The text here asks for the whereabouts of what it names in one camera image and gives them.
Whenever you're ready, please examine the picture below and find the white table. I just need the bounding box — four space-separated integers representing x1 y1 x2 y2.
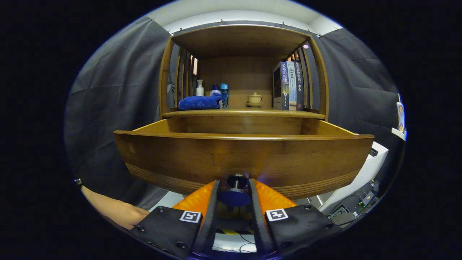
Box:
318 142 389 213

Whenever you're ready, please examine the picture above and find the patterned paper cup with straw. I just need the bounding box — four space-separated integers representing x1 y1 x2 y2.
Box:
396 94 405 134

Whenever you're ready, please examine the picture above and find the wooden countertop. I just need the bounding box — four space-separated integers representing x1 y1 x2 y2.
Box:
162 99 326 120

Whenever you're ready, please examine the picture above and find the blue folded towel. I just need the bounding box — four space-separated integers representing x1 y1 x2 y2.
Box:
178 94 226 111

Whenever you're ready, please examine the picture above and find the beige lidded tea cup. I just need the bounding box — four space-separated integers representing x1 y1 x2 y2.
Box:
247 92 263 108

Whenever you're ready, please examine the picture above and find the black spine book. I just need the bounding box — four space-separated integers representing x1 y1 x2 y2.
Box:
294 60 305 111

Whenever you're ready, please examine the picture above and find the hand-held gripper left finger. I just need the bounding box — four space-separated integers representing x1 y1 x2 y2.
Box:
129 180 221 260

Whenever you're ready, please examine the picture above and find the blue spine book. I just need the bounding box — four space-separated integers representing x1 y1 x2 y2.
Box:
273 61 290 111

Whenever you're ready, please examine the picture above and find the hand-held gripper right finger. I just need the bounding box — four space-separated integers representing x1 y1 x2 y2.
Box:
248 179 342 259

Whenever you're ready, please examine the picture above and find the black backdrop cloth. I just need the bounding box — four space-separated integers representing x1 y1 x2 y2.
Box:
65 16 403 210

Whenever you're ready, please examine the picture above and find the black floor device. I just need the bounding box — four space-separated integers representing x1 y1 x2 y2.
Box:
356 181 380 208

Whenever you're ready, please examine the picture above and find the grey spine book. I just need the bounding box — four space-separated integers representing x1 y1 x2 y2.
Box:
288 61 297 111

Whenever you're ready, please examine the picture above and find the brown wooden drawer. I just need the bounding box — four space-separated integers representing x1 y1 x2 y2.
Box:
114 118 375 209

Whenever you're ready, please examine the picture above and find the brown wooden cabinet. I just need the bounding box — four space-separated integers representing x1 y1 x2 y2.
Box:
159 25 330 121

